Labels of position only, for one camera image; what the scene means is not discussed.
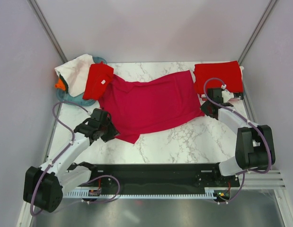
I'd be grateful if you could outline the magenta polo shirt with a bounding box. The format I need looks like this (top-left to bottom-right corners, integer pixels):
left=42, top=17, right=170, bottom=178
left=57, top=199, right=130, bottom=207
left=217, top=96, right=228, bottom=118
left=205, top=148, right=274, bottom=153
left=98, top=70, right=204, bottom=144

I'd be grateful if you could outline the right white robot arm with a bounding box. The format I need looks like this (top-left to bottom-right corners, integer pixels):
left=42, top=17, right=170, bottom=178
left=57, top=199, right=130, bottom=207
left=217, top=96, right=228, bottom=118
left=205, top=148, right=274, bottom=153
left=201, top=88, right=275, bottom=186

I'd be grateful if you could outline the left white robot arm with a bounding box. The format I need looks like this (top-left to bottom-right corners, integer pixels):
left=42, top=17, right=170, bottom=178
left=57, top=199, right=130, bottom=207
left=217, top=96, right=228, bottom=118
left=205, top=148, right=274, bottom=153
left=23, top=108, right=119, bottom=216

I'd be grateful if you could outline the folded red t shirt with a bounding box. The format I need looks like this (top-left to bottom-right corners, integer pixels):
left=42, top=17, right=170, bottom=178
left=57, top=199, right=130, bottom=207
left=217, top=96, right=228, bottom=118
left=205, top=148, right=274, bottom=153
left=194, top=61, right=243, bottom=95

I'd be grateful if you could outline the teal laundry basket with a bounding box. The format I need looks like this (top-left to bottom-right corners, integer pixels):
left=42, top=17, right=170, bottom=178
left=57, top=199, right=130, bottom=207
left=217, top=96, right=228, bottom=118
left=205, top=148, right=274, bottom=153
left=56, top=56, right=107, bottom=106

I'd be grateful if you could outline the red t shirt in basket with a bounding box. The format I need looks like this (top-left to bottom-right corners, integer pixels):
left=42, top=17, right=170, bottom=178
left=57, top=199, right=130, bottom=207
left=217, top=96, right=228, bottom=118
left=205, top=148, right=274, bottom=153
left=83, top=62, right=114, bottom=100

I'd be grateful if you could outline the orange garment in basket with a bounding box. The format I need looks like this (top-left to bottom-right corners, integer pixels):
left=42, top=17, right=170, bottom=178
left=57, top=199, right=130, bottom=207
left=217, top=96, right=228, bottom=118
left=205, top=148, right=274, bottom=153
left=54, top=79, right=66, bottom=91

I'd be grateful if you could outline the white t shirt in basket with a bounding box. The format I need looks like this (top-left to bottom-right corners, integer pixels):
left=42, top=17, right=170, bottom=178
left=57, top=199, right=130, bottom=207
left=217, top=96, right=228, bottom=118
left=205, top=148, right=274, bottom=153
left=54, top=54, right=94, bottom=97

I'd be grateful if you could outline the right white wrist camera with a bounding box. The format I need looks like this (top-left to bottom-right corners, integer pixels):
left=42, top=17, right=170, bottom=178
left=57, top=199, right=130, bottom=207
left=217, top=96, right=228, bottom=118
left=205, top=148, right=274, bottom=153
left=221, top=85, right=234, bottom=103

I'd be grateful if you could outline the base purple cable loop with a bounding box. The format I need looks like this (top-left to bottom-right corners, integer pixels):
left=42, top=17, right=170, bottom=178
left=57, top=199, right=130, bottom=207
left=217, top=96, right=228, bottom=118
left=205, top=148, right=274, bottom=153
left=72, top=174, right=122, bottom=205

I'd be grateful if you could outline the white slotted cable duct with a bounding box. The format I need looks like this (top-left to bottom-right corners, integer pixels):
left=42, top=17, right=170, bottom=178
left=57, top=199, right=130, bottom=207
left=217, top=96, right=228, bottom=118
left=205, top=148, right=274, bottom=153
left=63, top=186, right=232, bottom=199

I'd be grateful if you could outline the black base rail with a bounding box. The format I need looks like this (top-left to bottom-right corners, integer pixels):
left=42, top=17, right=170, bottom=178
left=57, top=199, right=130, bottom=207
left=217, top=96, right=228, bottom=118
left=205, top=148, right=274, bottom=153
left=44, top=162, right=241, bottom=196

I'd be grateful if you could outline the right aluminium corner post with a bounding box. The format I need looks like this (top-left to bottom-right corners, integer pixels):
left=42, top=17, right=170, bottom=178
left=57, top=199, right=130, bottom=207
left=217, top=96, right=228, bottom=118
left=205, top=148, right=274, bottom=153
left=238, top=0, right=279, bottom=65

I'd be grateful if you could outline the aluminium corner post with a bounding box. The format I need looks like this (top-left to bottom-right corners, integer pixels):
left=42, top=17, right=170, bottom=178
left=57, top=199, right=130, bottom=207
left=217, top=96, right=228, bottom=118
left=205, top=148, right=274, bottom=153
left=238, top=0, right=279, bottom=65
left=27, top=0, right=67, bottom=63

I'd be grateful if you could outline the left aluminium corner post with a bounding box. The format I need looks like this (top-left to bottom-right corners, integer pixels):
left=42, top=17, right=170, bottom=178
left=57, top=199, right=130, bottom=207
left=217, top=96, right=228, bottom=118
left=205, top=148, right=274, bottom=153
left=27, top=0, right=67, bottom=63

